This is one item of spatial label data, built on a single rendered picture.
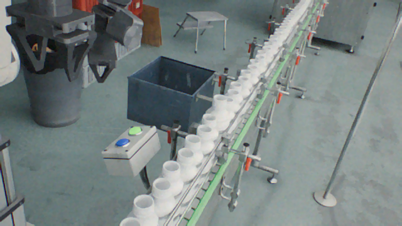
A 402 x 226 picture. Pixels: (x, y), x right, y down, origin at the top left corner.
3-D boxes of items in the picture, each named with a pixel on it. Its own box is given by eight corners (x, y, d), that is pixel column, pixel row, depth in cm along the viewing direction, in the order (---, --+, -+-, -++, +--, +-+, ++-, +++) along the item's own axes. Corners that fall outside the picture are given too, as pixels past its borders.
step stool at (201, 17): (201, 34, 516) (205, 5, 495) (225, 50, 473) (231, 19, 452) (172, 36, 492) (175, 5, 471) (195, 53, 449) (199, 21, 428)
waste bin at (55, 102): (60, 138, 269) (54, 58, 236) (12, 120, 280) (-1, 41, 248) (98, 112, 306) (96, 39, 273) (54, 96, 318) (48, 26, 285)
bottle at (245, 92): (229, 114, 130) (237, 73, 122) (245, 119, 129) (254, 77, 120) (224, 122, 125) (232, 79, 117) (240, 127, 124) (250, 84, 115)
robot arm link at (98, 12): (106, -1, 86) (86, 2, 82) (126, 10, 84) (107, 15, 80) (105, 25, 90) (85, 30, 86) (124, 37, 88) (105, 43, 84)
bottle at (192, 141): (195, 182, 97) (203, 132, 88) (198, 199, 92) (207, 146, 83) (173, 182, 96) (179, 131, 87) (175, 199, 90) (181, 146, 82)
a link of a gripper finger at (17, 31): (49, 86, 53) (43, 22, 48) (10, 73, 54) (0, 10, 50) (80, 71, 58) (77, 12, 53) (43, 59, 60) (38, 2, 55)
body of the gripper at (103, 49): (113, 46, 96) (115, 20, 91) (117, 67, 88) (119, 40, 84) (87, 44, 94) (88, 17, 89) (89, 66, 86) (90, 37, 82)
